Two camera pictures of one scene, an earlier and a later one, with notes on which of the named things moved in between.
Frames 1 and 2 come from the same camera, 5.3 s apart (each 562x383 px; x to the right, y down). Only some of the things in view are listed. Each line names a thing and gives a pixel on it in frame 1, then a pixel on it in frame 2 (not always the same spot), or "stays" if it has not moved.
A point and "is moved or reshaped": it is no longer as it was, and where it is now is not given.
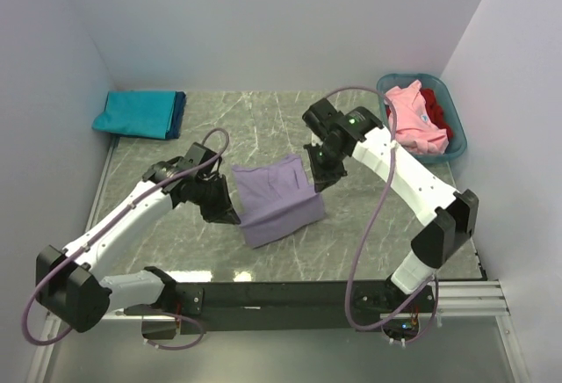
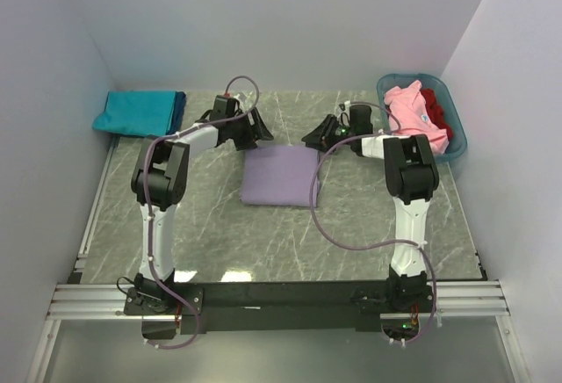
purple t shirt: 276,199 is moved or reshaped
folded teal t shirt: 147,114 stays
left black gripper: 224,211 -> 257,131
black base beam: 218,307 stays
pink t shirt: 415,131 stays
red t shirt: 435,112 stays
